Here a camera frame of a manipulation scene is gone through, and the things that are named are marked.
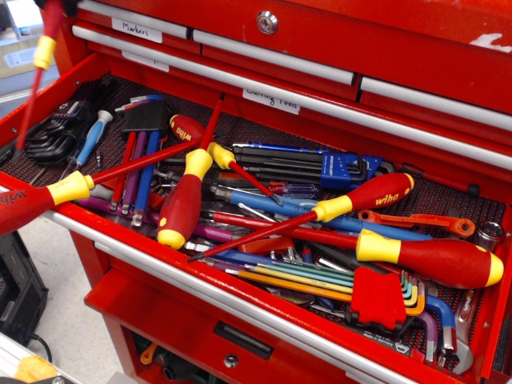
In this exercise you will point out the blue hex key set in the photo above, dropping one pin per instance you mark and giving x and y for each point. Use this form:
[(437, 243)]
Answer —
[(325, 168)]

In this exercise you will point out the orange flat wrench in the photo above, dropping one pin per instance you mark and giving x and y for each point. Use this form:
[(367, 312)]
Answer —
[(462, 227)]

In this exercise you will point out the blue handled long tool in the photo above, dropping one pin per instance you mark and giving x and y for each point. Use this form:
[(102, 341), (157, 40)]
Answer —
[(292, 207)]

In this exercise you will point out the large wiha screwdriver left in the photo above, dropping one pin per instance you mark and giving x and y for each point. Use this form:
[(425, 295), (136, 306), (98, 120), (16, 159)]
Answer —
[(20, 207)]

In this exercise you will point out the silver adjustable wrench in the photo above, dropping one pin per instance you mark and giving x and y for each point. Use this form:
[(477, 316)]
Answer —
[(464, 315)]

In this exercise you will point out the clear blue small screwdriver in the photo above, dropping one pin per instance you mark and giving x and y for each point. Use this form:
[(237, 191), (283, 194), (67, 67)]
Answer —
[(291, 190)]

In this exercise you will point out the red holder rainbow hex keys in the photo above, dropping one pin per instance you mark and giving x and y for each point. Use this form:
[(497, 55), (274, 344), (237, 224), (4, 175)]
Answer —
[(384, 300)]

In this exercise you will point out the small red yellow screwdriver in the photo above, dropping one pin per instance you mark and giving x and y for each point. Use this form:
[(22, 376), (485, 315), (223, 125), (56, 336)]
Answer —
[(54, 12)]

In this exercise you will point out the white cutting tools label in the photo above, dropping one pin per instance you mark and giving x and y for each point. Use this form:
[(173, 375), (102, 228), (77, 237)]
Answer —
[(270, 101)]

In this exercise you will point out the red tool chest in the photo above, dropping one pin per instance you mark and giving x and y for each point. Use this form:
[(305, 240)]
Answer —
[(457, 49)]

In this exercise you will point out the blue white precision screwdriver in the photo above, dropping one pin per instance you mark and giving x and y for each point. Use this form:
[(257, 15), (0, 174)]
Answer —
[(94, 135)]

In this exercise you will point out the open red drawer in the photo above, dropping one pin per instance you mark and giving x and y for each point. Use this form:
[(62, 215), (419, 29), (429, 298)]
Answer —
[(247, 332)]

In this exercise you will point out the red yellow phillips screwdriver upright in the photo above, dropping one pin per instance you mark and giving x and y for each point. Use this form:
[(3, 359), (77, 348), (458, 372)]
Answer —
[(180, 212)]

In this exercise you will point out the black box on floor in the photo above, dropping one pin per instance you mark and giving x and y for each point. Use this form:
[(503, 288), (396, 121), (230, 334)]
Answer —
[(23, 293)]

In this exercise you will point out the chrome cabinet lock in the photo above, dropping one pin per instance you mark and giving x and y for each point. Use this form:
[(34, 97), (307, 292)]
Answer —
[(267, 22)]

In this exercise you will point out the big red yellow screwdriver right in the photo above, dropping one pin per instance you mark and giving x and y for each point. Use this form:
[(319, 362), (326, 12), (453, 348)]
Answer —
[(453, 263)]

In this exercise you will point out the white markers label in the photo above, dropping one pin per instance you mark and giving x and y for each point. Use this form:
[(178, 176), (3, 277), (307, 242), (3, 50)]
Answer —
[(137, 30)]

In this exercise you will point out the red yellow screwdriver centre back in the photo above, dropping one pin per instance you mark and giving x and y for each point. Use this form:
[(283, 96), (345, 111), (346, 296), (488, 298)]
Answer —
[(186, 129)]

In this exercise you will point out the black torx key set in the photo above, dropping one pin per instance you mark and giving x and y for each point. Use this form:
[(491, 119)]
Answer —
[(56, 137)]

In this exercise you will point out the orange black utility knife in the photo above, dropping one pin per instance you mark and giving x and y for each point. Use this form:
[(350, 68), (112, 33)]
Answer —
[(232, 180)]

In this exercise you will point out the chrome socket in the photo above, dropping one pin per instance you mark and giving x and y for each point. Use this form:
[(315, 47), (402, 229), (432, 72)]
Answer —
[(490, 234)]

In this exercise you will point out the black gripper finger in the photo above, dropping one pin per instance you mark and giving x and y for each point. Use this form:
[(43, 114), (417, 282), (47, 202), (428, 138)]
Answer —
[(70, 7), (40, 3)]

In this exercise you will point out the magenta handled tool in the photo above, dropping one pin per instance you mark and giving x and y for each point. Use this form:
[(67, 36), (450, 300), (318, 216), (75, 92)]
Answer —
[(202, 230)]

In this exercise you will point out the wiha screwdriver centre right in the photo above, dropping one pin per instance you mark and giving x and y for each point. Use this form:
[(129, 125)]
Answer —
[(378, 192)]

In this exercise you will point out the black holder coloured hex keys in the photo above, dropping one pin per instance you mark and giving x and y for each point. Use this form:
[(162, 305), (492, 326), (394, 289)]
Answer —
[(144, 128)]

